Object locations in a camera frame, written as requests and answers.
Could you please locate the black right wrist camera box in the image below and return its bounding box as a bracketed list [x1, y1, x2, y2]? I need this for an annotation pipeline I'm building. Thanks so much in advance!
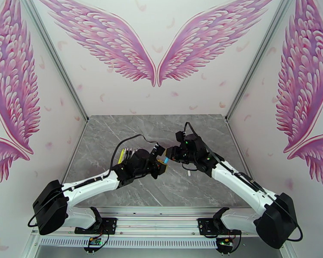
[175, 131, 188, 144]

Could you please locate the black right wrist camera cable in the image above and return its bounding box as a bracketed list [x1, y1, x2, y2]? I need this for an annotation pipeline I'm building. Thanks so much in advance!
[183, 122, 304, 242]

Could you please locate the aluminium frame corner post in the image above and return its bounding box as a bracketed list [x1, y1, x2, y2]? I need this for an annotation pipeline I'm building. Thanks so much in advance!
[224, 0, 299, 123]
[20, 0, 90, 123]

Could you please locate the black left wrist camera cable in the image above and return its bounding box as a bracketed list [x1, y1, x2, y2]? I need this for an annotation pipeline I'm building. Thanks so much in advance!
[110, 134, 159, 172]

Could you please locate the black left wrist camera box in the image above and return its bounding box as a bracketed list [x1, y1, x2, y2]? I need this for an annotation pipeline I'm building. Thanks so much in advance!
[150, 143, 167, 159]

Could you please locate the white slotted cable duct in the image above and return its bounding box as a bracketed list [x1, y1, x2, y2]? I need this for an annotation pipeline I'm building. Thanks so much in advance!
[39, 236, 219, 249]

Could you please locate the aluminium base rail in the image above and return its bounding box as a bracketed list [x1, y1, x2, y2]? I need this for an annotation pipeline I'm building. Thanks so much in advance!
[31, 206, 289, 238]

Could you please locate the aluminium table side rail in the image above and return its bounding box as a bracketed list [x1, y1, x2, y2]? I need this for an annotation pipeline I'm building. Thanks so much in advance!
[225, 120, 262, 190]
[53, 120, 89, 207]

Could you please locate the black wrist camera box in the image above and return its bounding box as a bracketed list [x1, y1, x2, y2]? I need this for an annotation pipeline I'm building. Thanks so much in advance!
[175, 131, 188, 144]
[150, 143, 167, 159]

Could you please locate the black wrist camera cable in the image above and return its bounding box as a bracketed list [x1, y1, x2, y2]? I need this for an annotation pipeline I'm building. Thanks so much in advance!
[183, 122, 304, 242]
[110, 134, 159, 172]

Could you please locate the small green controller board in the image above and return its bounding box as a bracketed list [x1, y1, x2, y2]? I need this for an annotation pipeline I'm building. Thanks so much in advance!
[216, 237, 235, 254]
[83, 237, 103, 254]

